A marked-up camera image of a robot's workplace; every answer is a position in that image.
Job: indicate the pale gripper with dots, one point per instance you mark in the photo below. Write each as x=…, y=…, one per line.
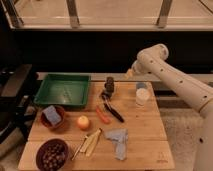
x=130, y=73

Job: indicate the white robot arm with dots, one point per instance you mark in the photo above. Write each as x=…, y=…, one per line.
x=195, y=93

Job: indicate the white lidded jar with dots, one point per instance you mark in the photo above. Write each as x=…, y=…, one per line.
x=142, y=94

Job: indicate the orange carrot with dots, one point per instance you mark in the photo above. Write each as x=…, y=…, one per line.
x=102, y=116

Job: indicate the blue grey cloth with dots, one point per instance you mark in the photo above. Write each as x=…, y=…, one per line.
x=119, y=138

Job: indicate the green plastic tray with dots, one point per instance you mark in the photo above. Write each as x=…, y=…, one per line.
x=65, y=90

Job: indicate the yellow orange fruit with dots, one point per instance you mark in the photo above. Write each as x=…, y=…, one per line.
x=83, y=122

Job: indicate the metal butter knife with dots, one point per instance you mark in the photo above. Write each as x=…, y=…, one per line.
x=79, y=147

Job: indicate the wooden utensil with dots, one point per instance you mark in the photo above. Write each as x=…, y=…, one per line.
x=90, y=143

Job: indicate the red bowl with sponge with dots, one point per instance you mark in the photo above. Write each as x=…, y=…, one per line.
x=60, y=110

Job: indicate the blue sponge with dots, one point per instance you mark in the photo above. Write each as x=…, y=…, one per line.
x=52, y=116

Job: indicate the dark bowl of nuts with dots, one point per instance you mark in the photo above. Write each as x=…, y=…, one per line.
x=52, y=155

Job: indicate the black chair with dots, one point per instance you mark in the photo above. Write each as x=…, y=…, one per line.
x=17, y=89

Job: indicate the black handled peeler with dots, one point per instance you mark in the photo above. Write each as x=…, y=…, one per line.
x=114, y=112

